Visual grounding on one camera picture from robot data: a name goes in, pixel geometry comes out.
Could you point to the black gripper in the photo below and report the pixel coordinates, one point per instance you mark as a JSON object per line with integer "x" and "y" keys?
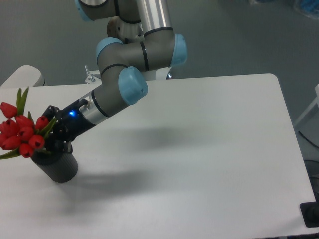
{"x": 69, "y": 123}

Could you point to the red tulip bouquet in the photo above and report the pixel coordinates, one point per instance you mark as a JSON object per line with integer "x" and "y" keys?
{"x": 20, "y": 135}

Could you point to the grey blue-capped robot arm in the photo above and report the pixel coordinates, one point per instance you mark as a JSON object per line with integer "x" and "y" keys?
{"x": 145, "y": 41}

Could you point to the dark grey ribbed vase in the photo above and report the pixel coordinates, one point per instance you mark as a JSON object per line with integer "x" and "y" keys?
{"x": 60, "y": 167}

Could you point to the white furniture at right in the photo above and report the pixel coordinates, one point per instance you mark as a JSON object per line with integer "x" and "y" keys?
{"x": 309, "y": 111}

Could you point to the black box at table edge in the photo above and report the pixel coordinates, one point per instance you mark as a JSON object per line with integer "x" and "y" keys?
{"x": 310, "y": 213}

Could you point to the blue item in clear bag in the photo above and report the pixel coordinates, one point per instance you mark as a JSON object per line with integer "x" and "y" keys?
{"x": 308, "y": 8}

